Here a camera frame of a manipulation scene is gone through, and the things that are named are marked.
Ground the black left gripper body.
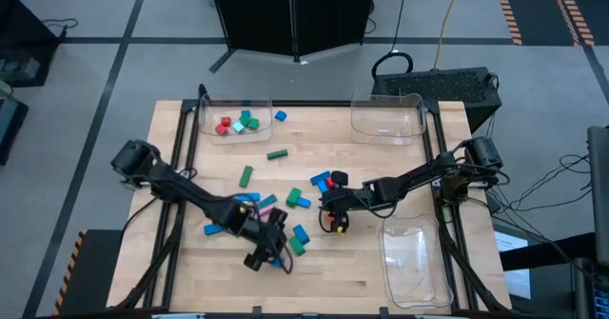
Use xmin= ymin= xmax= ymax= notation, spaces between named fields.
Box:
xmin=227 ymin=204 xmax=288 ymax=271

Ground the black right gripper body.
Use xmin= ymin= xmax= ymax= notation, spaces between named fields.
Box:
xmin=324 ymin=169 xmax=370 ymax=234

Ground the medium blue block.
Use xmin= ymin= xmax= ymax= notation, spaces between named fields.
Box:
xmin=292 ymin=224 xmax=311 ymax=246

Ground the clear plastic bin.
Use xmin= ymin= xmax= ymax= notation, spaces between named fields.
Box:
xmin=349 ymin=93 xmax=426 ymax=147
xmin=378 ymin=213 xmax=455 ymax=309
xmin=198 ymin=94 xmax=275 ymax=145

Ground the black perforated computer case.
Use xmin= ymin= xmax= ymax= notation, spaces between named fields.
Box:
xmin=370 ymin=66 xmax=503 ymax=134

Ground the black mat orange striped edge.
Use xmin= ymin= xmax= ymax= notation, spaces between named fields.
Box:
xmin=52 ymin=228 xmax=126 ymax=318
xmin=545 ymin=0 xmax=609 ymax=48
xmin=491 ymin=0 xmax=580 ymax=48

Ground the white lit screen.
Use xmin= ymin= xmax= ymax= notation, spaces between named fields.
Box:
xmin=493 ymin=230 xmax=533 ymax=301

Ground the black room divider panel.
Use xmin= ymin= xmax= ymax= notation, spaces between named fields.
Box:
xmin=206 ymin=0 xmax=378 ymax=75

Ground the grey monitor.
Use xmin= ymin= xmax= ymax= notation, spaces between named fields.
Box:
xmin=586 ymin=125 xmax=609 ymax=268

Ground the grey box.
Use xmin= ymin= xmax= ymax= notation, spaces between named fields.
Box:
xmin=0 ymin=55 xmax=42 ymax=85

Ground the black desk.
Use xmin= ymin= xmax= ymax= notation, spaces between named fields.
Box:
xmin=0 ymin=0 xmax=62 ymax=90

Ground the black metal rig frame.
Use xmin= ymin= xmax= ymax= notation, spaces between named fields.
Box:
xmin=108 ymin=83 xmax=513 ymax=313

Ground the black coiled cable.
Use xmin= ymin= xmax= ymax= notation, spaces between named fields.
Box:
xmin=369 ymin=0 xmax=415 ymax=80

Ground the black cable bundle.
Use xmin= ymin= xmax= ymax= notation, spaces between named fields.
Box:
xmin=475 ymin=113 xmax=595 ymax=225

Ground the yellow cable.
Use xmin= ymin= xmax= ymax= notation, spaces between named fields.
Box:
xmin=432 ymin=0 xmax=465 ymax=70

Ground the black floor cable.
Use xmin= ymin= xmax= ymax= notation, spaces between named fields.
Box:
xmin=41 ymin=17 xmax=80 ymax=40

